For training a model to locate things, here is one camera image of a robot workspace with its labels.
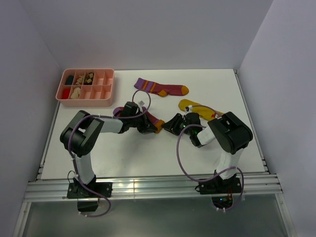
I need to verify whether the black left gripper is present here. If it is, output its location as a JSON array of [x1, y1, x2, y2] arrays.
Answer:
[[129, 111, 158, 133]]

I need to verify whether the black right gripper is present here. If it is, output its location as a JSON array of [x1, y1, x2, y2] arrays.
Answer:
[[161, 113, 193, 136]]

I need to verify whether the maroon sock purple toe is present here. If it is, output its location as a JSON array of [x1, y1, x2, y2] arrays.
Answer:
[[113, 109, 165, 133]]

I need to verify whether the brown yellow argyle sock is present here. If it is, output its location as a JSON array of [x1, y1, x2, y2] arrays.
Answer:
[[83, 72, 94, 85]]

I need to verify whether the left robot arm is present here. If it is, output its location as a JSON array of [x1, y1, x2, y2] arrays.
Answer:
[[60, 102, 164, 197]]

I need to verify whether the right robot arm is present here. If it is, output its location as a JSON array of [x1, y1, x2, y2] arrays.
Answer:
[[162, 112, 253, 193]]

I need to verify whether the yellow patterned sock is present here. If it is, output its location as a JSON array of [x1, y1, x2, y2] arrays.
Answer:
[[178, 99, 224, 121]]

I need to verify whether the maroon purple striped sock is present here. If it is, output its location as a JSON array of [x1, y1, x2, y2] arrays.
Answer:
[[134, 78, 189, 97]]

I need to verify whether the pink compartment organizer box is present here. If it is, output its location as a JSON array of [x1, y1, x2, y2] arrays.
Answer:
[[55, 68, 115, 107]]

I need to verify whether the cream white rolled sock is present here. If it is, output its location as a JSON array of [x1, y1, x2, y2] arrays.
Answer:
[[70, 87, 81, 99]]

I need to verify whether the cream orange argyle rolled sock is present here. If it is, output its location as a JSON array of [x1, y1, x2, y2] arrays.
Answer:
[[75, 75, 84, 85]]

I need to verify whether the red rolled sock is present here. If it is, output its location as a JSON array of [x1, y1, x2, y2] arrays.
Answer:
[[62, 88, 71, 100]]

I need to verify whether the dark teal rolled sock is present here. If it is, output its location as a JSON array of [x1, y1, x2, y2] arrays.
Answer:
[[65, 75, 74, 85]]

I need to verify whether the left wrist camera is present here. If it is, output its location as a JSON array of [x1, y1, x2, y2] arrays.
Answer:
[[137, 101, 146, 113]]

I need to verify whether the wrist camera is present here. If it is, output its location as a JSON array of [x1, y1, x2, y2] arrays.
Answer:
[[185, 105, 193, 114], [137, 101, 146, 113]]

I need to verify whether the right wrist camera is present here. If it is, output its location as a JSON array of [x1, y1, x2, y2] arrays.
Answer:
[[185, 105, 193, 114]]

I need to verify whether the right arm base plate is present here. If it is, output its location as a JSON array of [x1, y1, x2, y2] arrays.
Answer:
[[195, 176, 242, 195]]

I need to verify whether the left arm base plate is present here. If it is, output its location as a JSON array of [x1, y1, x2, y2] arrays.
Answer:
[[67, 182, 113, 199]]

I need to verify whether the aluminium front rail frame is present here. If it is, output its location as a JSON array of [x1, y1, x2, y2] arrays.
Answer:
[[23, 173, 283, 202]]

